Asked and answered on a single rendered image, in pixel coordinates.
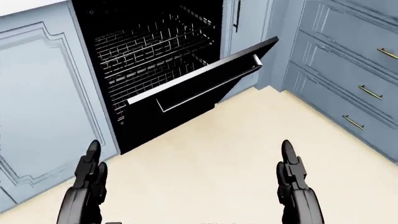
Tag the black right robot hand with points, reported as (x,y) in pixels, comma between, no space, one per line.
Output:
(295,179)

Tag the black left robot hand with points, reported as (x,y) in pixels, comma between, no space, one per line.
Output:
(85,177)

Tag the large blue cabinet door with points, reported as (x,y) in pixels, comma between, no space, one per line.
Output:
(43,100)

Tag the black dishwasher door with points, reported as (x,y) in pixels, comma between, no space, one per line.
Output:
(186,105)

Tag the black dishwasher body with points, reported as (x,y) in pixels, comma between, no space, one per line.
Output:
(140,46)

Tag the narrow blue cabinet door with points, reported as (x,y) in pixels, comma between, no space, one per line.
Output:
(245,35)

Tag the blue cabinet drawer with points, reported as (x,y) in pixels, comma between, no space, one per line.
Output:
(351,21)
(335,105)
(342,67)

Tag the white countertop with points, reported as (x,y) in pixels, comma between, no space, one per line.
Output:
(28,5)

